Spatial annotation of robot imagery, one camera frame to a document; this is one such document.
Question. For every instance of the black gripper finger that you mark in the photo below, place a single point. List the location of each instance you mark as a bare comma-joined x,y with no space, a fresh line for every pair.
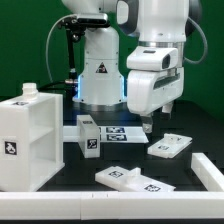
167,110
147,123

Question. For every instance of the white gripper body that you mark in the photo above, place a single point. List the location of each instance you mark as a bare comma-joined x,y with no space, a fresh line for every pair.
148,91

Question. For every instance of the long white door panel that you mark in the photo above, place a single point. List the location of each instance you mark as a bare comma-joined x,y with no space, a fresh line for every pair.
125,180

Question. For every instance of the white cabinet body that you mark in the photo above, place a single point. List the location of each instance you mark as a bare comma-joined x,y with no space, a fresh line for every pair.
31,142

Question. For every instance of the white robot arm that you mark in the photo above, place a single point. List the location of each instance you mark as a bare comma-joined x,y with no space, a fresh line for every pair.
155,23

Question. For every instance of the white cabinet top block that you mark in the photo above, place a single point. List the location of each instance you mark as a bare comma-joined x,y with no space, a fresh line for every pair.
88,136

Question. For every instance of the short white door panel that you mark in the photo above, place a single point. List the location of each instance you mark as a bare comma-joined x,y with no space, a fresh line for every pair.
169,146

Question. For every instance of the white marker base sheet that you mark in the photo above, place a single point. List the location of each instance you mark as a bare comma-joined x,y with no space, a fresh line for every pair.
109,134

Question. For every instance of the white right fence bar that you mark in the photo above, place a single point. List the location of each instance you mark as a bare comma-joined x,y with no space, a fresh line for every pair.
207,173

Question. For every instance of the white fence bar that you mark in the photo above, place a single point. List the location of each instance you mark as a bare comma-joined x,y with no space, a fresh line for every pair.
110,205
207,173

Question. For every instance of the white front fence bar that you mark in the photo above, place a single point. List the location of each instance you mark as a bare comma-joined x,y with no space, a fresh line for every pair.
110,205

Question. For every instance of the white threaded knob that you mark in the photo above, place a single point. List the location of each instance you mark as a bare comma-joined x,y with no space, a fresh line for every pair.
29,91

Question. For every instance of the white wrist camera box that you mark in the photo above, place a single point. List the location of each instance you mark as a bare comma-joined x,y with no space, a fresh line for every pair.
152,59

